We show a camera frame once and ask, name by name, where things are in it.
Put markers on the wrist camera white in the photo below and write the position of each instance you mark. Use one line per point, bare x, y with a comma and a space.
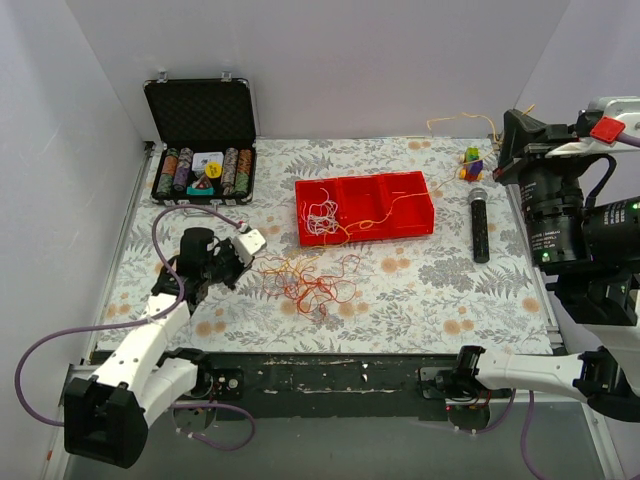
609, 125
248, 243

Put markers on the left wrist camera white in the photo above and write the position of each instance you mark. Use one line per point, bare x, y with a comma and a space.
248, 243

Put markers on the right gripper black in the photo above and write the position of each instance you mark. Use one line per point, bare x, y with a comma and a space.
530, 150

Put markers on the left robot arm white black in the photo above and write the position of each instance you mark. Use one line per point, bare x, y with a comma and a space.
107, 416

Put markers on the yellow round chip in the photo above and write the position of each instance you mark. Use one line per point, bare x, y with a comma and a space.
213, 170

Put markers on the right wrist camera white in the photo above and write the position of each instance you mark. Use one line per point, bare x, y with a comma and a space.
609, 125

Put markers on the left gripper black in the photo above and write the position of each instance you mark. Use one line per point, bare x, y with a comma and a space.
226, 262

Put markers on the black microphone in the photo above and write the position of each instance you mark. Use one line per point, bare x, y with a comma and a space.
479, 225

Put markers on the floral table mat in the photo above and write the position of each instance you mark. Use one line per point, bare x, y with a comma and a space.
423, 295

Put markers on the black poker chip case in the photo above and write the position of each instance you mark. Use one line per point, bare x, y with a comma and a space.
203, 115

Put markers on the colourful toy block figure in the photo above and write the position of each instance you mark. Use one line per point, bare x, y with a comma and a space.
471, 165

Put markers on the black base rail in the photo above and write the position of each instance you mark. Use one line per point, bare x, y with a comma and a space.
282, 386

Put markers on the red three-compartment tray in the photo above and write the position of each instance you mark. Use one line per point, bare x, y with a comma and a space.
348, 209

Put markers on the white card deck box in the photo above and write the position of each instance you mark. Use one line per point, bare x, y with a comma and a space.
201, 159

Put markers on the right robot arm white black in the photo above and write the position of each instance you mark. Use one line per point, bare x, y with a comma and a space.
591, 253

